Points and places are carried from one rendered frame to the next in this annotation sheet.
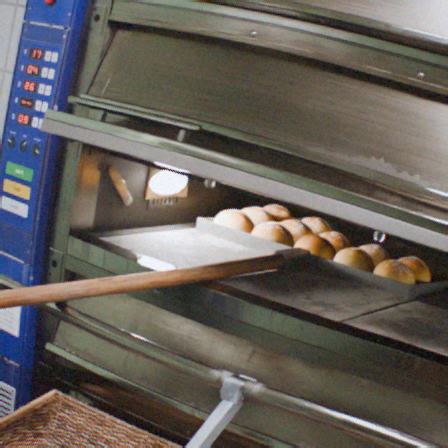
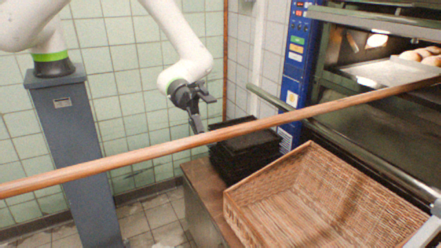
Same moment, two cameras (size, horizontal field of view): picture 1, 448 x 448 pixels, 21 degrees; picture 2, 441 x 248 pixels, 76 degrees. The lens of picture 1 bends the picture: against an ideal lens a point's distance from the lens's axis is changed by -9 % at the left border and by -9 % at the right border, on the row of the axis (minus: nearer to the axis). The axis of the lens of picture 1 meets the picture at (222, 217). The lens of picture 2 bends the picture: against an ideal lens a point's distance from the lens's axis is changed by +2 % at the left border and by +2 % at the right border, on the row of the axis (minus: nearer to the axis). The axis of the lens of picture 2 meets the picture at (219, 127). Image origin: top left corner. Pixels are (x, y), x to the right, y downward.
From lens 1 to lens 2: 128 cm
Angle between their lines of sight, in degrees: 32
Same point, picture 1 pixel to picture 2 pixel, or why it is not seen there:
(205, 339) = (397, 124)
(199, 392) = (391, 154)
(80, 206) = (330, 55)
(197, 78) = not seen: outside the picture
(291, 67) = not seen: outside the picture
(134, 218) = (358, 58)
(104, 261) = (341, 82)
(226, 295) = (415, 103)
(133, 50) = not seen: outside the picture
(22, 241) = (298, 72)
